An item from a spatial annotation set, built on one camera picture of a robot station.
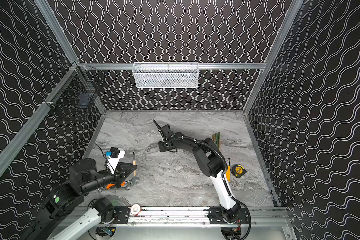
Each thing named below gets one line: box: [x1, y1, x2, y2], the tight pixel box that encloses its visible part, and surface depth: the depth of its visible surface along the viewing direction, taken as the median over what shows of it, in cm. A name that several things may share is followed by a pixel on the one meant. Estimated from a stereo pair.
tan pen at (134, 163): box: [133, 151, 136, 176], surface depth 63 cm
